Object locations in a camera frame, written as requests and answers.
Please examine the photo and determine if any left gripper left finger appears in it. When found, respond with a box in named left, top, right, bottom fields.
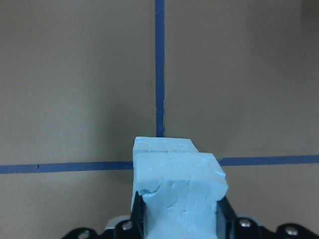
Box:
left=131, top=191, right=146, bottom=239

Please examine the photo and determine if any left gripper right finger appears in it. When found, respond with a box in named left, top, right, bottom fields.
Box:
left=216, top=196, right=236, bottom=239

